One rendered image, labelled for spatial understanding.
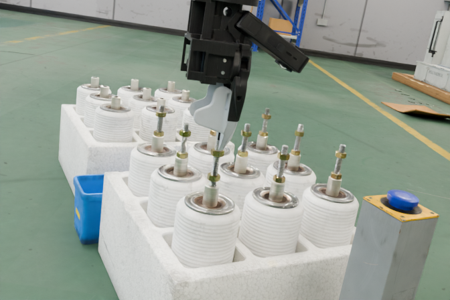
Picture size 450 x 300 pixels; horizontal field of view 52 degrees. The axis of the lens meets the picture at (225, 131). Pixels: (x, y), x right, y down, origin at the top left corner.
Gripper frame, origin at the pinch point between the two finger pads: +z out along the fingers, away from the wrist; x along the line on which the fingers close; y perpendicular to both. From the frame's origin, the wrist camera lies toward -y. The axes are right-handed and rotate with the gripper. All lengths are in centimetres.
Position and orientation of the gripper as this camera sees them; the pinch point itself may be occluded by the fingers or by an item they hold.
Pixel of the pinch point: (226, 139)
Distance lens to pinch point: 65.9
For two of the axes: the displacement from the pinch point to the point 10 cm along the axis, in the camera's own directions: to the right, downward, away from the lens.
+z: -1.5, 9.5, 2.6
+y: -9.7, -0.8, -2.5
